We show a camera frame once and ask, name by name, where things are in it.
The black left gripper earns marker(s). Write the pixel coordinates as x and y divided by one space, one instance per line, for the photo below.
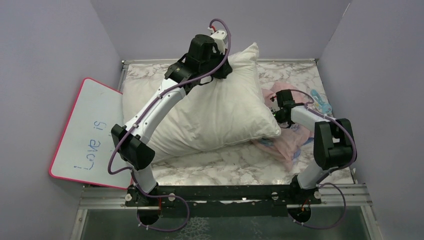
222 71

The white pillow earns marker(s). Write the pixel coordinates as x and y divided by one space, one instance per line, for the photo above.
218 113

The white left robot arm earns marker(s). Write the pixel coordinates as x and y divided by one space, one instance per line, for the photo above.
131 139

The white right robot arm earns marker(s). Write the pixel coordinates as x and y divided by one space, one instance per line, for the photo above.
334 146

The blue plastic object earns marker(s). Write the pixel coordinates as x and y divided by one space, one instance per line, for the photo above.
322 106

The pink-framed whiteboard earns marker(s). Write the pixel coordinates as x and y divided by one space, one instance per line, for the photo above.
86 144

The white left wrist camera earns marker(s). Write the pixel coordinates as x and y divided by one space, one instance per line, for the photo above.
220 37

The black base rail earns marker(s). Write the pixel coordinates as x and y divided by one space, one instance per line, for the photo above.
206 201

